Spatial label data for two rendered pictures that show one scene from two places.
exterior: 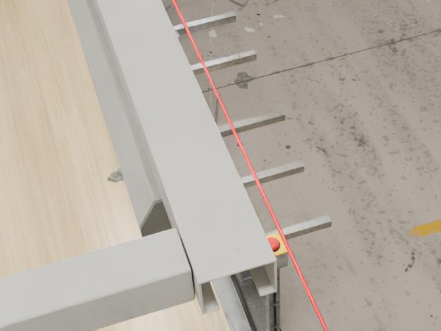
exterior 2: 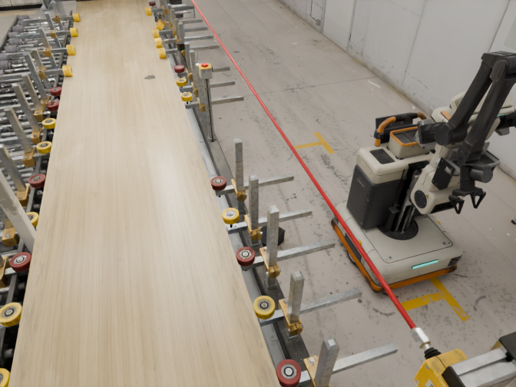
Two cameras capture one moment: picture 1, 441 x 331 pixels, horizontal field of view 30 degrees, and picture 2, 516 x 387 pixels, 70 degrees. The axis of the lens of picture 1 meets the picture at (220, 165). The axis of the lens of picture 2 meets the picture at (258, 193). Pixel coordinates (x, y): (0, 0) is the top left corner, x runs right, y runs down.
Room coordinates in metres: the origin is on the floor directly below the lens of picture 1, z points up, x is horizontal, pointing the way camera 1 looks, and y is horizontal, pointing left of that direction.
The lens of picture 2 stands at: (-0.87, -0.30, 2.11)
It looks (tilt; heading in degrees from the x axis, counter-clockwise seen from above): 41 degrees down; 356
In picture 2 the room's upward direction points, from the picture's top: straight up
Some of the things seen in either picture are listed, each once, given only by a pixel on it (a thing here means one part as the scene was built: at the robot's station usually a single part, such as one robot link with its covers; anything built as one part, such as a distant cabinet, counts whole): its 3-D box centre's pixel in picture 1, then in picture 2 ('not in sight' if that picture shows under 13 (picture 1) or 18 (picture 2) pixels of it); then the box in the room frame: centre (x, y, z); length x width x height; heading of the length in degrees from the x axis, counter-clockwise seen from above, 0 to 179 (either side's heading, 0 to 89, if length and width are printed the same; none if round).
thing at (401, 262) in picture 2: not in sight; (391, 236); (0.82, -1.35, 0.16); 0.67 x 0.64 x 0.25; 14
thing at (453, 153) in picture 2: not in sight; (464, 165); (0.54, -1.42, 0.99); 0.28 x 0.16 x 0.22; 104
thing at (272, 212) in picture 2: not in sight; (272, 249); (0.10, -0.42, 0.94); 0.04 x 0.04 x 0.48; 14
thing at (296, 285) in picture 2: not in sight; (293, 312); (-0.14, -0.48, 0.86); 0.04 x 0.04 x 0.48; 14
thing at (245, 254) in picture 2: not in sight; (245, 261); (0.11, -0.31, 0.85); 0.08 x 0.08 x 0.11
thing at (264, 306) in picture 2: not in sight; (263, 312); (-0.13, -0.37, 0.85); 0.08 x 0.08 x 0.11
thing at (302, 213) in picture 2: not in sight; (269, 220); (0.40, -0.44, 0.80); 0.43 x 0.03 x 0.04; 104
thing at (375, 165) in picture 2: not in sight; (400, 181); (0.91, -1.33, 0.59); 0.55 x 0.34 x 0.83; 104
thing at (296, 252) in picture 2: not in sight; (289, 254); (0.16, -0.50, 0.83); 0.43 x 0.03 x 0.04; 104
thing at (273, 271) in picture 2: not in sight; (269, 262); (0.12, -0.41, 0.83); 0.14 x 0.06 x 0.05; 14
